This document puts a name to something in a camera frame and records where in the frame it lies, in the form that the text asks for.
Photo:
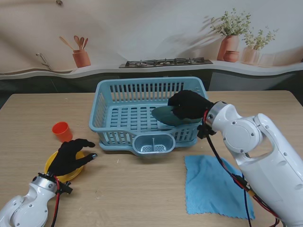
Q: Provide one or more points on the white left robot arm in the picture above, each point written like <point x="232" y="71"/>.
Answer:
<point x="26" y="205"/>

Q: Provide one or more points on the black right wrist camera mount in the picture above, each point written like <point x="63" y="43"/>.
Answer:
<point x="203" y="132"/>

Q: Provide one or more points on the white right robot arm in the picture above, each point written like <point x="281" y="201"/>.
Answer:
<point x="260" y="153"/>

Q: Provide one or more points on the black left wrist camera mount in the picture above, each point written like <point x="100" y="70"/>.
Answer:
<point x="66" y="188"/>

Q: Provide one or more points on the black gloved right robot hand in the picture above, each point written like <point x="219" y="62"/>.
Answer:
<point x="189" y="106"/>

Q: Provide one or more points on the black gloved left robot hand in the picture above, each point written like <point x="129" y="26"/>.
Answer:
<point x="66" y="159"/>

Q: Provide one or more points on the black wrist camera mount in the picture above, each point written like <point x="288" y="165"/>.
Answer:
<point x="203" y="132"/>
<point x="66" y="188"/>

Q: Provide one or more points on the teal plastic plate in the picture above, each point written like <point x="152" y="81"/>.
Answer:
<point x="165" y="117"/>

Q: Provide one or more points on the printed kitchen backdrop banner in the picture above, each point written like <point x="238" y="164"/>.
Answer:
<point x="151" y="28"/>

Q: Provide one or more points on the light blue plastic dish basket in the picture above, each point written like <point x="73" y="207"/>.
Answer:
<point x="123" y="99"/>

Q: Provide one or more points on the orange plastic cup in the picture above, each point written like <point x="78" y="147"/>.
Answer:
<point x="62" y="132"/>

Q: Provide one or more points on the yellow plastic plate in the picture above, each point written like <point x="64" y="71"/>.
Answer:
<point x="71" y="173"/>

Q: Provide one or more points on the blue cleaning cloth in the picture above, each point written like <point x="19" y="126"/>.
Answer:
<point x="208" y="189"/>

